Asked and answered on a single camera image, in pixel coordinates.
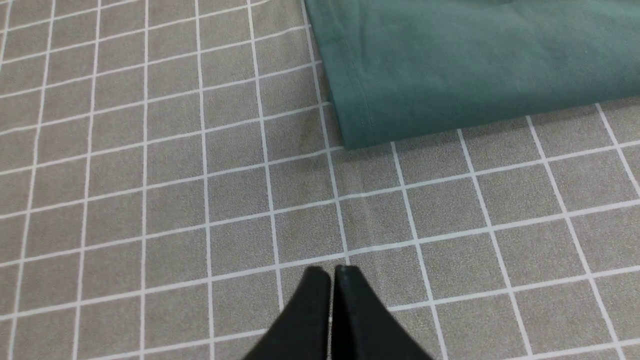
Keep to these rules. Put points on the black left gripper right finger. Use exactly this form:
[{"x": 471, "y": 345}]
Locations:
[{"x": 362, "y": 328}]

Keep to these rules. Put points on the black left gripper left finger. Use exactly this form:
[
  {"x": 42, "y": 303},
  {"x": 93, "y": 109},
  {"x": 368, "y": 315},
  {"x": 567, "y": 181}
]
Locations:
[{"x": 301, "y": 331}]

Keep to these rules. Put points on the green long-sleeved shirt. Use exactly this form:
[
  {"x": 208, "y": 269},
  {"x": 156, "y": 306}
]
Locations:
[{"x": 398, "y": 69}]

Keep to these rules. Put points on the grey checked tablecloth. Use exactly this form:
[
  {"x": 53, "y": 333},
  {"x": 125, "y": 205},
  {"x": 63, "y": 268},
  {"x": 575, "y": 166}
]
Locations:
[{"x": 169, "y": 168}]

